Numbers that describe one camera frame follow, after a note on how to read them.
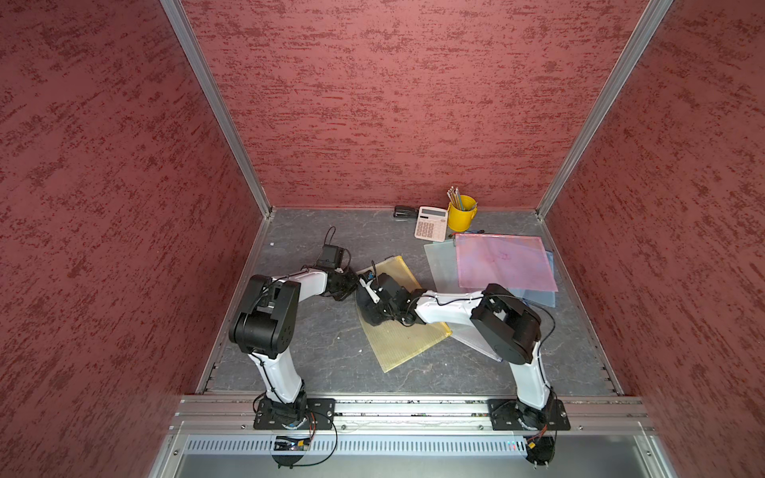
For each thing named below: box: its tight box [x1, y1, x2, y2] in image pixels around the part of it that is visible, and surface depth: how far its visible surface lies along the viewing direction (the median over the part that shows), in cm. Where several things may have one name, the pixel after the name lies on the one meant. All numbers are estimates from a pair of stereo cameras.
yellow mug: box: [447, 195, 479, 233], surface depth 113 cm
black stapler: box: [392, 205, 418, 219], surface depth 120 cm
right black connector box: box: [522, 436, 556, 471], surface depth 72 cm
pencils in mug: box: [446, 185, 466, 212], surface depth 108 cm
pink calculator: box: [414, 206, 449, 242], surface depth 116 cm
